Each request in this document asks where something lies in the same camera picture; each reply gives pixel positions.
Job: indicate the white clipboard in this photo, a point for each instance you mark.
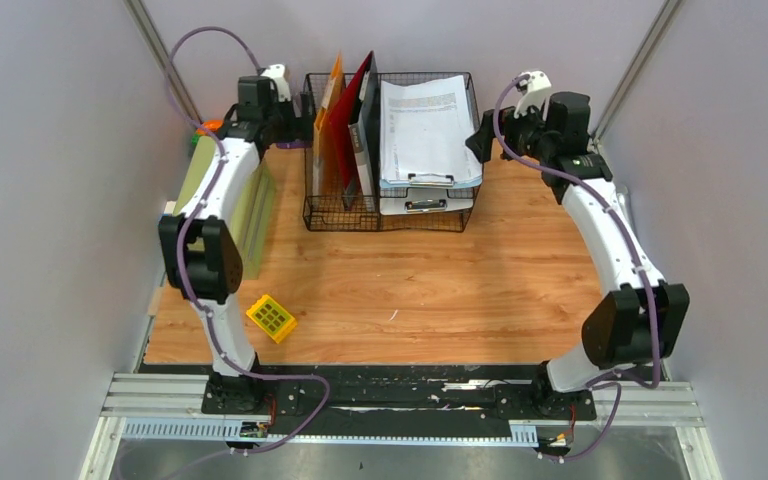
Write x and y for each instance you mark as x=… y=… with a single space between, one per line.
x=421 y=200

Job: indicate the yellow grid box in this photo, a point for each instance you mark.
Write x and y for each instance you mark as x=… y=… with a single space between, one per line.
x=272 y=318

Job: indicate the black clip file folder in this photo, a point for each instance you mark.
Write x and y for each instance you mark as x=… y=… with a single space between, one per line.
x=359 y=96

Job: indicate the orange tape roll holder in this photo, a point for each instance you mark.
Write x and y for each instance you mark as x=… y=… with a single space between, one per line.
x=210 y=126

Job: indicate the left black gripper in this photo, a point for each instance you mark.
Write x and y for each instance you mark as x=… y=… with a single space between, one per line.
x=298 y=128

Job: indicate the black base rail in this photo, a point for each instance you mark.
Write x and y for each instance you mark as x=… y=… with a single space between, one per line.
x=407 y=401

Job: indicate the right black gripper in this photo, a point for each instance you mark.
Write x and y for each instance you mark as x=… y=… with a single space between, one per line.
x=481 y=140

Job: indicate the green drawer cabinet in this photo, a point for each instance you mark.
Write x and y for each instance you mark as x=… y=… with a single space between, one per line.
x=249 y=222

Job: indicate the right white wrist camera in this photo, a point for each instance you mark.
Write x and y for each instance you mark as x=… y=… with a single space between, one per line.
x=535 y=88

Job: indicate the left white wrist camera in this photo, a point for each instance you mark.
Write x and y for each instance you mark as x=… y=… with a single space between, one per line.
x=278 y=74

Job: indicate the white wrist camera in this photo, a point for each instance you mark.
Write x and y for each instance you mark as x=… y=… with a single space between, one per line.
x=278 y=74
x=535 y=88

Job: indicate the papers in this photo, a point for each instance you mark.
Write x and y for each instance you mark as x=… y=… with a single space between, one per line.
x=423 y=128

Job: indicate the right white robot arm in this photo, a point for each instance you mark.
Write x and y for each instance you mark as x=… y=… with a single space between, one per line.
x=639 y=318

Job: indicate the black wire mesh basket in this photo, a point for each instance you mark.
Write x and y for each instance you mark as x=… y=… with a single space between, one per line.
x=340 y=213

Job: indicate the orange folder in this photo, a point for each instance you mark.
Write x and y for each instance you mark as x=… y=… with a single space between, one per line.
x=324 y=166

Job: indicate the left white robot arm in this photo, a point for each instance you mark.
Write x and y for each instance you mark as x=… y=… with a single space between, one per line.
x=201 y=257

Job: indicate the blue white toy brick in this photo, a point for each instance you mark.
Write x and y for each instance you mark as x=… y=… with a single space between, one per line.
x=169 y=208

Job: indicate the red folder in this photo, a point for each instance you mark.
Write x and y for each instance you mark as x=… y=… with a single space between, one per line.
x=342 y=116

